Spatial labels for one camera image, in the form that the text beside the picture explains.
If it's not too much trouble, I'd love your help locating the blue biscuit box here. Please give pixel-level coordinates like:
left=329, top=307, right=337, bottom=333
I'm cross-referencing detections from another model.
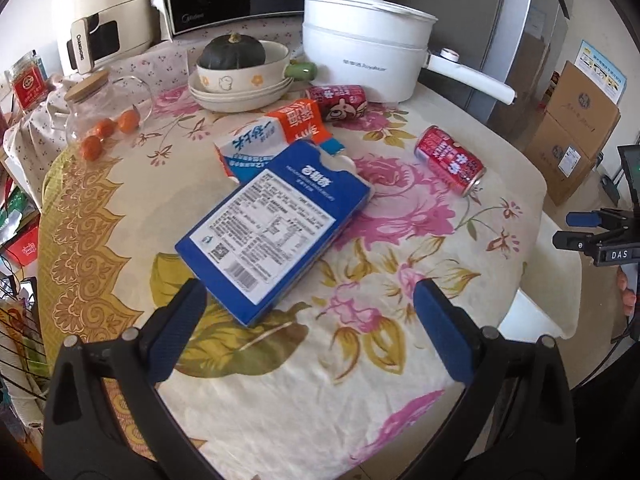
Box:
left=175, top=140, right=373, bottom=327

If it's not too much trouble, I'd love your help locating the red can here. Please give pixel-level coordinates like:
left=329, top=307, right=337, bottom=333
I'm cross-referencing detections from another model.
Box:
left=305, top=84, right=368, bottom=122
left=414, top=126, right=486, bottom=196

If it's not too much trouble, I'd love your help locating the blue orange milk carton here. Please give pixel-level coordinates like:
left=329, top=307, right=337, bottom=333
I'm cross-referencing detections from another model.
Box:
left=215, top=99, right=344, bottom=183

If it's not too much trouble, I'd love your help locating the white plastic trash bin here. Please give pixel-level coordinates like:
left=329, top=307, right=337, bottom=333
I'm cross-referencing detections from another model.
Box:
left=498, top=288, right=565, bottom=342

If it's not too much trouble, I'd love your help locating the person's right hand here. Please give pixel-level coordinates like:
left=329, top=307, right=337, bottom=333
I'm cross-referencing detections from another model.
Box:
left=616, top=268, right=636, bottom=316

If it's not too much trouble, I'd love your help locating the lower cardboard box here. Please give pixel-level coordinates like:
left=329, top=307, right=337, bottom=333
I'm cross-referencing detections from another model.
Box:
left=524, top=113, right=594, bottom=206

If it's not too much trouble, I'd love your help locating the cardboard box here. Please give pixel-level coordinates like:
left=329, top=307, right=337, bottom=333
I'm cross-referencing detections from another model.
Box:
left=546, top=62, right=620, bottom=159
left=524, top=113, right=594, bottom=206

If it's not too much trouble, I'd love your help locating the floral tablecloth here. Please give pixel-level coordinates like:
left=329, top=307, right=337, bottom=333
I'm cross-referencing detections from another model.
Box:
left=38, top=86, right=582, bottom=479

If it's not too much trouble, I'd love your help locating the upper cardboard box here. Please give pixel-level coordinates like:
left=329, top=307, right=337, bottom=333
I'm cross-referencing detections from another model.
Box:
left=546, top=62, right=620, bottom=159

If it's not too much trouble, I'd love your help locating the small orange tangerine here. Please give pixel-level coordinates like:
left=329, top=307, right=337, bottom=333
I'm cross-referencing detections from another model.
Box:
left=117, top=107, right=140, bottom=134
left=92, top=118, right=117, bottom=140
left=79, top=134, right=103, bottom=162

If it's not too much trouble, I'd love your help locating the glass jar with wooden lid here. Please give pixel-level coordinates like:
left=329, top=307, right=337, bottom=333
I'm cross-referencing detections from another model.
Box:
left=64, top=70, right=154, bottom=148

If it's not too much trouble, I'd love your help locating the cream plate under bowl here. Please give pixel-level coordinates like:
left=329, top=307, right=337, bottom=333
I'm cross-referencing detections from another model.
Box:
left=188, top=72, right=294, bottom=114

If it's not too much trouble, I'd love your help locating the dark grey refrigerator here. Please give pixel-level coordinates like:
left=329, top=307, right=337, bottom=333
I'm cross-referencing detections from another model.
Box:
left=390, top=0, right=573, bottom=134

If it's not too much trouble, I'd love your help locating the dark green squash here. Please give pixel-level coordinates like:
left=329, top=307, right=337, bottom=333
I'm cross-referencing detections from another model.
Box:
left=198, top=32, right=266, bottom=70

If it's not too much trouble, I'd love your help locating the red label glass jar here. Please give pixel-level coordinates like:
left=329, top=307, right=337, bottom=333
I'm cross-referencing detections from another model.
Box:
left=4, top=50, right=49, bottom=112

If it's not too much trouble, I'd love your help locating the white electric cooking pot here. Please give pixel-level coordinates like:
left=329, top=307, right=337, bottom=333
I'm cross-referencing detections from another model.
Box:
left=303, top=0, right=516, bottom=105

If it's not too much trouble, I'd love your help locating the cream air fryer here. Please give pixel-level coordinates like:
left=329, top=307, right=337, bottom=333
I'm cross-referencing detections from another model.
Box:
left=58, top=0, right=157, bottom=75

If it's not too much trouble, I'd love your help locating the cream ceramic bowl with handle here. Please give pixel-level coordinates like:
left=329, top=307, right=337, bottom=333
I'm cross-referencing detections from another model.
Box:
left=195, top=40, right=318, bottom=94

